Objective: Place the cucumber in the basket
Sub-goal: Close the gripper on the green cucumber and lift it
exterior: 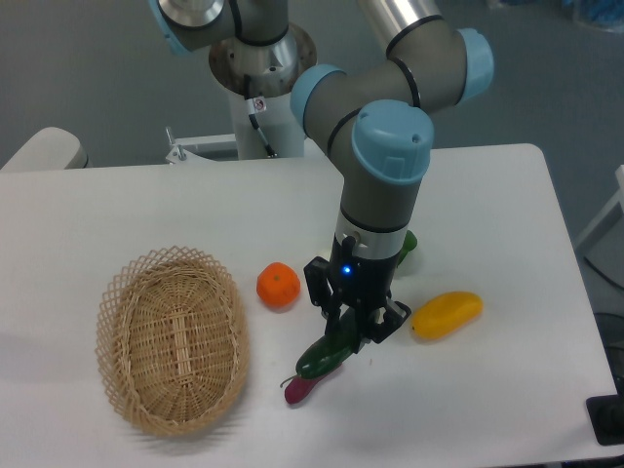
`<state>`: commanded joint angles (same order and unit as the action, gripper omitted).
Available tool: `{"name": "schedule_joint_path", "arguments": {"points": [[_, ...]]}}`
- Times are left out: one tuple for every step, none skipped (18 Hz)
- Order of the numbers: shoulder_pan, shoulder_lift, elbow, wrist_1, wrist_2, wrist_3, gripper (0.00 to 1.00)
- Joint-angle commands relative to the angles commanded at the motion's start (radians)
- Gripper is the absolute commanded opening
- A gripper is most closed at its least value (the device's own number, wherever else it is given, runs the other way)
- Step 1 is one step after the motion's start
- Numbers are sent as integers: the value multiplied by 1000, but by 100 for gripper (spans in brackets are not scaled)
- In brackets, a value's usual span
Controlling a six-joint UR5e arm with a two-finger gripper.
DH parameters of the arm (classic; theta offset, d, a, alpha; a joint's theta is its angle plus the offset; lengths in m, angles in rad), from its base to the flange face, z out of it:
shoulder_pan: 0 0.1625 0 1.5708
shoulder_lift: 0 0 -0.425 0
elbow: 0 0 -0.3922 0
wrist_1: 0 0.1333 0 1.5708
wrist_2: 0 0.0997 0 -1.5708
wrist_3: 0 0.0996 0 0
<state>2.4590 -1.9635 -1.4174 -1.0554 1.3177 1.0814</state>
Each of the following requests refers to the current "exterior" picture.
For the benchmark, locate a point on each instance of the orange fruit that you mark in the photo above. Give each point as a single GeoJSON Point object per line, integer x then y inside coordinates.
{"type": "Point", "coordinates": [277, 285]}

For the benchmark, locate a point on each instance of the green vegetable behind gripper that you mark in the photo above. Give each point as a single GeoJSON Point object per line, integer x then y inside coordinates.
{"type": "Point", "coordinates": [409, 244]}

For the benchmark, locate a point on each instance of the green cucumber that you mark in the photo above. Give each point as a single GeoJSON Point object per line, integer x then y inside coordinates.
{"type": "Point", "coordinates": [331, 350]}

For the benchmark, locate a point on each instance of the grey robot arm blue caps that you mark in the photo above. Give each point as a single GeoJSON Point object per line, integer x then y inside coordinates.
{"type": "Point", "coordinates": [375, 128]}

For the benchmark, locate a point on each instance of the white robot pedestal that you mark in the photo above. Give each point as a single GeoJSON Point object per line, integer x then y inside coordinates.
{"type": "Point", "coordinates": [258, 82]}

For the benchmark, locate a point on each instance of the purple eggplant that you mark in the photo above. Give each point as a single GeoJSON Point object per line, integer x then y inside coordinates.
{"type": "Point", "coordinates": [297, 389]}

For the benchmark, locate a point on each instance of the white chair back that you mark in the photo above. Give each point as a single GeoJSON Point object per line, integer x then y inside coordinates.
{"type": "Point", "coordinates": [51, 149]}

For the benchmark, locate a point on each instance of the woven wicker basket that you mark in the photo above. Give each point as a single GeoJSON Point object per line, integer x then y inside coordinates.
{"type": "Point", "coordinates": [173, 347]}

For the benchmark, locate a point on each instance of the yellow mango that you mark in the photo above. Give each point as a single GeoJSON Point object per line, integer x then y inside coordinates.
{"type": "Point", "coordinates": [445, 314]}

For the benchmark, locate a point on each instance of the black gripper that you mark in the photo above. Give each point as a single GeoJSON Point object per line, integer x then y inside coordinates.
{"type": "Point", "coordinates": [364, 283]}

